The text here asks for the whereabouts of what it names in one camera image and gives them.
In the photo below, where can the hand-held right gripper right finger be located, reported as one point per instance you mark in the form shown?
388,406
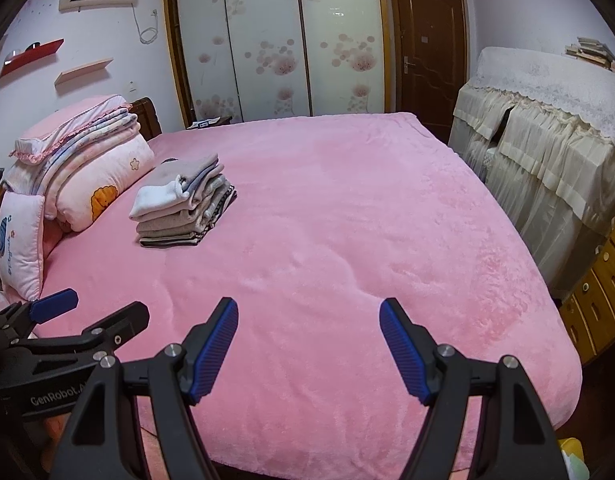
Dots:
405,350

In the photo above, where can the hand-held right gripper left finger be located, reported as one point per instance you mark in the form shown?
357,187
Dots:
212,355

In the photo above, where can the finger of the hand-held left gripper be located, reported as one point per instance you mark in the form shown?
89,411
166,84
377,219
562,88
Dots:
127,317
55,305

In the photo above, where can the colour-block knit sweater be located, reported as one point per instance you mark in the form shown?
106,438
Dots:
182,175

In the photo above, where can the stack of folded clothes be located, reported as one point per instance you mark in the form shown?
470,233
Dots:
162,242

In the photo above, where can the white and pink cushion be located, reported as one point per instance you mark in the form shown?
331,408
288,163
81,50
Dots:
20,245

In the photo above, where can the beige folded garment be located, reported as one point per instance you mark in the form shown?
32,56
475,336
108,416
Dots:
172,227

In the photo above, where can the folded quilt with orange print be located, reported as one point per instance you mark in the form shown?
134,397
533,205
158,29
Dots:
112,185

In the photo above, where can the pink fleece bed blanket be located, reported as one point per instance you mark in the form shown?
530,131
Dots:
337,235

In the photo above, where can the stack of pillows and quilts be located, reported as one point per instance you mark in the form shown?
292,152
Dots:
87,145

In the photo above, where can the yellow plastic stool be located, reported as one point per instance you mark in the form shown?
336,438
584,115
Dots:
570,452

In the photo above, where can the wooden drawer dresser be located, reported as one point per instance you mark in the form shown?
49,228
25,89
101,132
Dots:
597,300

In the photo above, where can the wooden bed headboard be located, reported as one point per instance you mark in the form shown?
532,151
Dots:
147,117

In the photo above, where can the lace covered piano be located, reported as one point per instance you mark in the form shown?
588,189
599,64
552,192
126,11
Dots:
547,135

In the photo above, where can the brown wooden door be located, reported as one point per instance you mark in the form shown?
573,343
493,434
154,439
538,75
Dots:
427,50

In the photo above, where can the floral sliding door wardrobe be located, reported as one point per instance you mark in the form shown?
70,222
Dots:
267,35

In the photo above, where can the stack of books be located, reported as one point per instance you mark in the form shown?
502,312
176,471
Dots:
595,52

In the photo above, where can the light wooden wall shelf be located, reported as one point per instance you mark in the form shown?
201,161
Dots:
85,71

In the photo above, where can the red wall shelf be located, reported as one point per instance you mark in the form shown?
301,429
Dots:
32,57

